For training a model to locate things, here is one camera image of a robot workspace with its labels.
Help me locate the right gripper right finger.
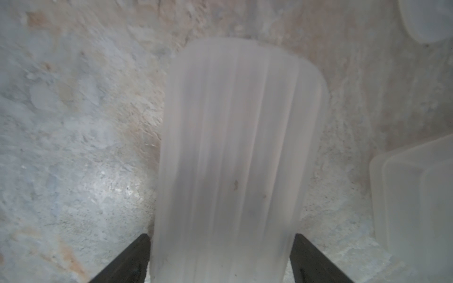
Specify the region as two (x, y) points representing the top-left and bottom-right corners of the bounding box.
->
(290, 233), (353, 283)

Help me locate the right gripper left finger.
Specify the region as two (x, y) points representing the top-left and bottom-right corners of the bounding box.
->
(90, 233), (151, 283)

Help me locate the frosted case with pink mark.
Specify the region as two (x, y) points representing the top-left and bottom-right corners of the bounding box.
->
(369, 134), (453, 281)

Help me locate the ribbed clear pencil case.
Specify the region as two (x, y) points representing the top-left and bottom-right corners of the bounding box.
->
(398, 0), (453, 44)
(151, 38), (329, 283)

